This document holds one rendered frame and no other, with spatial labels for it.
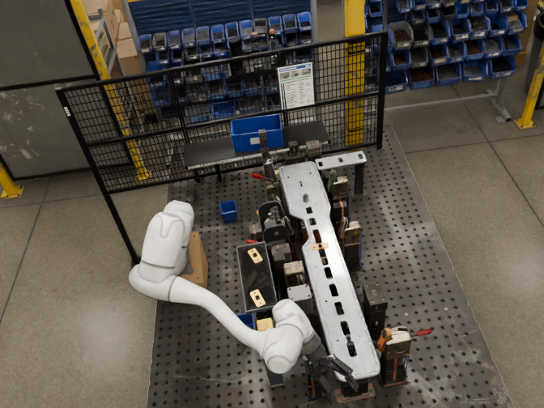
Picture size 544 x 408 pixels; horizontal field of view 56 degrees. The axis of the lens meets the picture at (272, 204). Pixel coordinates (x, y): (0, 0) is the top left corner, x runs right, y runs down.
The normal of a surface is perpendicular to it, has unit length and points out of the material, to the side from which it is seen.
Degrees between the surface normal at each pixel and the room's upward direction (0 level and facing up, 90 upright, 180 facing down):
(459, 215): 0
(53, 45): 91
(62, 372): 0
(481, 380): 0
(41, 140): 92
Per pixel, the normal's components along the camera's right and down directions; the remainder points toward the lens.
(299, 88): 0.16, 0.68
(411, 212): -0.11, -0.71
